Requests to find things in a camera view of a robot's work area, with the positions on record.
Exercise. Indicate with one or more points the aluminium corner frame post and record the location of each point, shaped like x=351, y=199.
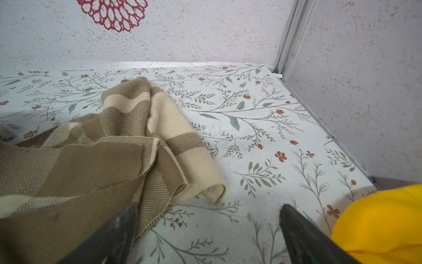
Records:
x=299, y=19

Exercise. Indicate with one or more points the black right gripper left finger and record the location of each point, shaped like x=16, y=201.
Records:
x=111, y=243

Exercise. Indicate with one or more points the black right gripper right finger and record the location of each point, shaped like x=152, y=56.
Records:
x=306, y=244

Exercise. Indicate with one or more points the yellow fabric hat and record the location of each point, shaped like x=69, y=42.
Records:
x=384, y=228

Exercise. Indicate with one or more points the brown beige plaid scarf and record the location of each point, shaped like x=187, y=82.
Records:
x=60, y=187

